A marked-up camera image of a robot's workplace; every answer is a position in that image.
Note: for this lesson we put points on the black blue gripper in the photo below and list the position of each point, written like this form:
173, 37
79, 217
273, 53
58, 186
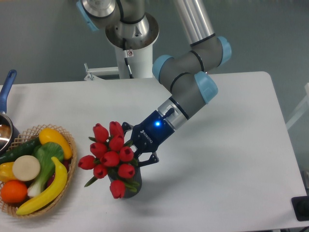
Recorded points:
149, 135

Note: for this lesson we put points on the red tulip bouquet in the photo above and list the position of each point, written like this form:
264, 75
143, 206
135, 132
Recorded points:
109, 152

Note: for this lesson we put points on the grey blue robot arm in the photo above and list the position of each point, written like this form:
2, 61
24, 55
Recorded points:
185, 77

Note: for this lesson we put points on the dark grey ribbed vase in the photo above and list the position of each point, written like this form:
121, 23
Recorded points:
125, 187

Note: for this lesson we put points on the red fruit in basket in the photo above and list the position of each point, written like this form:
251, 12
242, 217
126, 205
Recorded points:
66, 163

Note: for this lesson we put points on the yellow banana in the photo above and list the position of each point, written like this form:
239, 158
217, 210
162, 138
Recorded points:
49, 194

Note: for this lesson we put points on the yellow lemon squash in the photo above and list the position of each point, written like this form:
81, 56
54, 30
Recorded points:
51, 135

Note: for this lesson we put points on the green bok choy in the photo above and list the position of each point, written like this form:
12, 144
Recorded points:
43, 154

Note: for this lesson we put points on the woven wicker basket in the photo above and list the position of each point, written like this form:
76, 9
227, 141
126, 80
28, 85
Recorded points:
30, 134

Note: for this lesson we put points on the dark green cucumber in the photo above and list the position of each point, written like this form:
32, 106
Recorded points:
25, 148

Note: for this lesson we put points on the beige round disc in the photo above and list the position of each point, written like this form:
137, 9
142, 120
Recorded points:
26, 168

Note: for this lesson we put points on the orange fruit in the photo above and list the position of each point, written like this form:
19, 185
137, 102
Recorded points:
14, 191

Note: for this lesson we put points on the yellow bell pepper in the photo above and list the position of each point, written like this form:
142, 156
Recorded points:
6, 172

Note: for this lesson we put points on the black device at edge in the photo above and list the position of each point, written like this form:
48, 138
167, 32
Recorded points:
301, 207

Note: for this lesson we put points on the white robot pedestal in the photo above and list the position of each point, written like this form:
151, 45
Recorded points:
133, 45

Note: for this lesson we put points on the blue handled saucepan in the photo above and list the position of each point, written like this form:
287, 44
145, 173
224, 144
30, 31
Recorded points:
8, 132

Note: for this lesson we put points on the white frame at right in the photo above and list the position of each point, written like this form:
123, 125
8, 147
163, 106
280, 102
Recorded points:
299, 110

